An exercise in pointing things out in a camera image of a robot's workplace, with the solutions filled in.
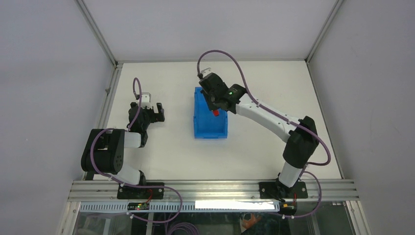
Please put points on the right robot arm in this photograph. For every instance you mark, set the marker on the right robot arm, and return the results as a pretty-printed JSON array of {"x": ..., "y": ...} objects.
[{"x": 297, "y": 134}]

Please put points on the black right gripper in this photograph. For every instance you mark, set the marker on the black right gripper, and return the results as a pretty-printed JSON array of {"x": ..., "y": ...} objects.
[{"x": 212, "y": 106}]

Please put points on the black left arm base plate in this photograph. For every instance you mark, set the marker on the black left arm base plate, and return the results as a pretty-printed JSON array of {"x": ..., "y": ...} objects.
[{"x": 130, "y": 193}]

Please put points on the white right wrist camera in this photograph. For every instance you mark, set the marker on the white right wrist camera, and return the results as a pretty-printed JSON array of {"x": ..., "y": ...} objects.
[{"x": 205, "y": 71}]

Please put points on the blue plastic bin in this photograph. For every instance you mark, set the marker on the blue plastic bin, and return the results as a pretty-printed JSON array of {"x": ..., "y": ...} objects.
[{"x": 206, "y": 125}]

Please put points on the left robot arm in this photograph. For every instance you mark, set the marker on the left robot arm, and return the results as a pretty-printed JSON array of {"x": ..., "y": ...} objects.
[{"x": 104, "y": 150}]

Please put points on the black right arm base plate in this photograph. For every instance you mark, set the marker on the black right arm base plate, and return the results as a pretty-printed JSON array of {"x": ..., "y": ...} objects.
[{"x": 276, "y": 190}]

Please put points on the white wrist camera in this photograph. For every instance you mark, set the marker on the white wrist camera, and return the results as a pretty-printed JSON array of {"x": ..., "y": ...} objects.
[
  {"x": 205, "y": 71},
  {"x": 146, "y": 101}
]

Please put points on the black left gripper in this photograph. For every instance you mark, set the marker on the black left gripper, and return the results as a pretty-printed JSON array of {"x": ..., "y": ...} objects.
[{"x": 155, "y": 117}]

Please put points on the right aluminium corner post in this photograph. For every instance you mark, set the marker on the right aluminium corner post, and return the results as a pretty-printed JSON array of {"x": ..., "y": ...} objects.
[{"x": 325, "y": 27}]

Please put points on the orange object below table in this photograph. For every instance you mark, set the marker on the orange object below table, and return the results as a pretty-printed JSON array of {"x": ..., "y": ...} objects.
[{"x": 247, "y": 220}]

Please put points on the aluminium corner post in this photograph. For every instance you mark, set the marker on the aluminium corner post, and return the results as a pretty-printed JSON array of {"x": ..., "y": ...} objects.
[
  {"x": 81, "y": 4},
  {"x": 325, "y": 27}
]

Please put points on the white slotted cable duct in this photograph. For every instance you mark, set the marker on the white slotted cable duct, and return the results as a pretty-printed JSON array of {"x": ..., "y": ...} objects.
[{"x": 196, "y": 206}]

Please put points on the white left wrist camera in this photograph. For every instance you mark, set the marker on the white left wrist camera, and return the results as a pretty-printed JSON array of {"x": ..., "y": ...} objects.
[{"x": 146, "y": 101}]

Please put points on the aluminium frame rail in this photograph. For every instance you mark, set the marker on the aluminium frame rail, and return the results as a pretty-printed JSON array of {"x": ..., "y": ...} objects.
[{"x": 308, "y": 190}]

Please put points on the left aluminium corner post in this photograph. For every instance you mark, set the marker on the left aluminium corner post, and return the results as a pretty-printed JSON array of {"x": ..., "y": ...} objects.
[{"x": 81, "y": 4}]

